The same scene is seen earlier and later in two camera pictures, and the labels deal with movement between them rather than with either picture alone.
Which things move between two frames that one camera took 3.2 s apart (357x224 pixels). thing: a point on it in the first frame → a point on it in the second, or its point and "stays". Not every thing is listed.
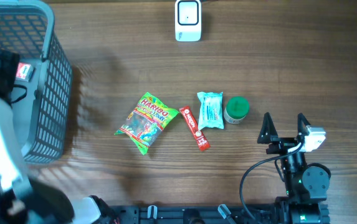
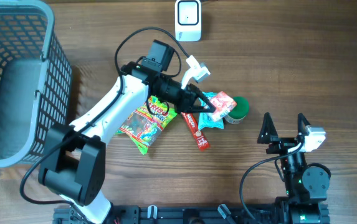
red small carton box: (23, 72) → (223, 104)
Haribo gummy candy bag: (144, 124) stays
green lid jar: (236, 109) stays
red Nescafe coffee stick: (202, 142) stays
